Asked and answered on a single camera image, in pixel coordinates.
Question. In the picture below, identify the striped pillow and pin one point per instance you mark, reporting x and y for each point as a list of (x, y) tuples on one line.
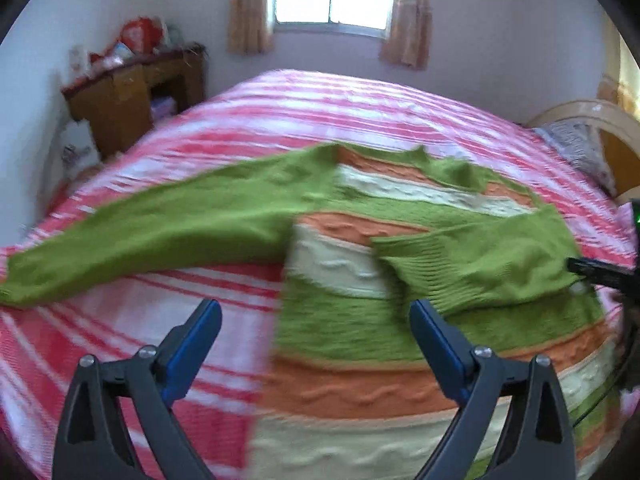
[(575, 145)]

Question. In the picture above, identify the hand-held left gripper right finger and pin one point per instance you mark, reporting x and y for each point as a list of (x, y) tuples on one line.
[(435, 340)]

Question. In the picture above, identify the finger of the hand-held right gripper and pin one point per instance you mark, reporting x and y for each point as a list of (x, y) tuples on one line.
[(600, 272)]

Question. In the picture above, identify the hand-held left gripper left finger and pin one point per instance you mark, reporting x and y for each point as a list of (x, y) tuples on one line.
[(200, 340)]

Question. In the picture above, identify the green orange striped knit sweater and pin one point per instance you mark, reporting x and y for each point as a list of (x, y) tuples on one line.
[(350, 320)]

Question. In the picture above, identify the red plastic bag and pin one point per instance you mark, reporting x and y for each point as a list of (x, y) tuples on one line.
[(142, 35)]

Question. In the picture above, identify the peach window curtain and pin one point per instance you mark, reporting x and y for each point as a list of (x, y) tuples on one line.
[(407, 20), (247, 10)]

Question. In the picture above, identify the pink plaid bed sheet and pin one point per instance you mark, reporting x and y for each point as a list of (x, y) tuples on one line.
[(325, 110)]

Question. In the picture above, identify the yellow curtain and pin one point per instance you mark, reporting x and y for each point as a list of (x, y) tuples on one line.
[(625, 80)]

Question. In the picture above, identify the cream arched headboard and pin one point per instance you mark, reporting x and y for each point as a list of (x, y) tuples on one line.
[(590, 110)]

